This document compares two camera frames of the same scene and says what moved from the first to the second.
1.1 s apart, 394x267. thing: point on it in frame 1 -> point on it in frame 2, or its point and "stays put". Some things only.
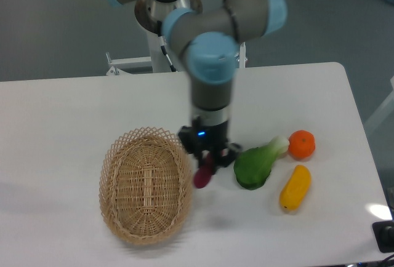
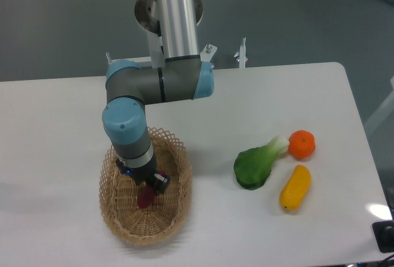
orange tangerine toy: (301, 144) stays put
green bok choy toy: (253, 166) stays put
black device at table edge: (384, 233) stays put
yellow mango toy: (295, 189) stays put
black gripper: (196, 139) -> (145, 174)
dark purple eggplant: (204, 172) -> (146, 197)
